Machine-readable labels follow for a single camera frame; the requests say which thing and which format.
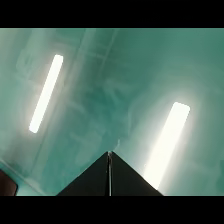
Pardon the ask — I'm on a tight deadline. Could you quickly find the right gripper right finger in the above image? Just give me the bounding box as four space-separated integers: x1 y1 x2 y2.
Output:
109 151 164 197

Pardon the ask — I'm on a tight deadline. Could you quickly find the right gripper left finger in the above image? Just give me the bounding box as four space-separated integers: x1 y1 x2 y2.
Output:
56 151 110 197

